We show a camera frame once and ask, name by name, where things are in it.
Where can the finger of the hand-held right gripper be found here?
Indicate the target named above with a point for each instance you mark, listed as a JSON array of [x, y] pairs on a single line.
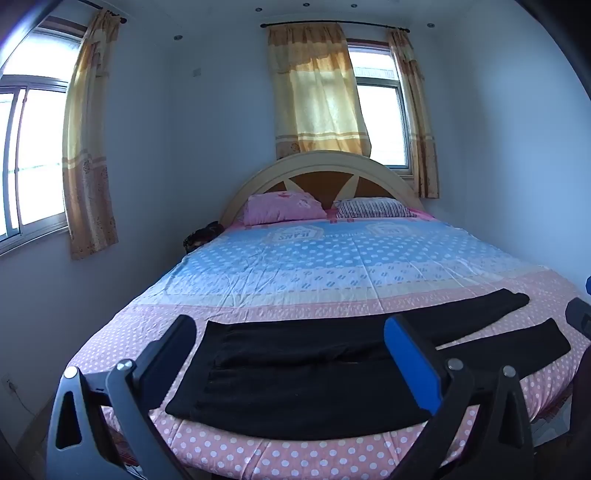
[[581, 318], [588, 285]]

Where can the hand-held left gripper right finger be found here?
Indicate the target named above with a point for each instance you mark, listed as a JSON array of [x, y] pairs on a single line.
[[411, 364]]

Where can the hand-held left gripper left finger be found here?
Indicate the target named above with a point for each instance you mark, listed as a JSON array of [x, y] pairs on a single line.
[[178, 341]]

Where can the black pants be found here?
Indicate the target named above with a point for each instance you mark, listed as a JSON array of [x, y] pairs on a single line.
[[300, 369]]

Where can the dark bag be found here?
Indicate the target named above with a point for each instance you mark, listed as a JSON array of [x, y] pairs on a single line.
[[203, 236]]

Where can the pink and blue dotted bedsheet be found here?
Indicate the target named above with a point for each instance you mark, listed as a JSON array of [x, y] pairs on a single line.
[[323, 267]]

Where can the striped pillow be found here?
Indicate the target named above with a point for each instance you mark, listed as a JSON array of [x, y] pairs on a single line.
[[374, 207]]

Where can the pink pillow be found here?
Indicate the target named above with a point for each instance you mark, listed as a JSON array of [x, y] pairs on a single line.
[[281, 207]]

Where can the cream and wood headboard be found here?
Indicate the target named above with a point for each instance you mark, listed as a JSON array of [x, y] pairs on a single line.
[[323, 161]]

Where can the yellow curtain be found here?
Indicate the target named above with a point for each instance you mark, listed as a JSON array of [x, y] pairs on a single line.
[[90, 138], [418, 115], [314, 92]]

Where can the black curtain rod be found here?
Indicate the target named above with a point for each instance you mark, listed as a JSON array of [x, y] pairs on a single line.
[[369, 23], [99, 5]]

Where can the wall outlet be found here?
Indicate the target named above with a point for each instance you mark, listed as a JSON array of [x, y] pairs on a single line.
[[8, 382]]

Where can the window with grey frame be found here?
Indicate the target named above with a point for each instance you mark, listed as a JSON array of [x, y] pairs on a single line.
[[37, 152], [383, 124]]

